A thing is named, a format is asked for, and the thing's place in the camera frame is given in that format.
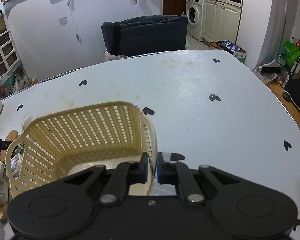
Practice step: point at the beige plastic woven basket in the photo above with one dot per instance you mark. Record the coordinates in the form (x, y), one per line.
(55, 146)

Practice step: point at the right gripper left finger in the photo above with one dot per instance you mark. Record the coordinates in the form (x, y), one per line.
(128, 178)

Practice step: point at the white drawer shelf unit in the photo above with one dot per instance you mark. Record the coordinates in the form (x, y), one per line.
(9, 57)

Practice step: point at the dark blue chair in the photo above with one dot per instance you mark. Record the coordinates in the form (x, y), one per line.
(145, 35)

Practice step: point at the white kitchen cabinet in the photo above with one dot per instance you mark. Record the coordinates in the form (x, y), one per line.
(220, 21)

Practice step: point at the green bag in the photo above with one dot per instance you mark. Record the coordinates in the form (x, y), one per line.
(290, 53)

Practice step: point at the white washing machine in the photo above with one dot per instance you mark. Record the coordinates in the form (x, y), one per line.
(194, 13)

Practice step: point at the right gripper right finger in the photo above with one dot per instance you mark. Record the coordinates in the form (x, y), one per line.
(181, 177)

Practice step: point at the white wall switch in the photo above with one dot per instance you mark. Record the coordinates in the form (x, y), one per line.
(63, 21)

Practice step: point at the round wooden coaster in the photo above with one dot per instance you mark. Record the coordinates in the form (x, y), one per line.
(10, 137)

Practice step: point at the cardboard box with items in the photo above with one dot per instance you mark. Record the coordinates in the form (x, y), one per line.
(235, 50)

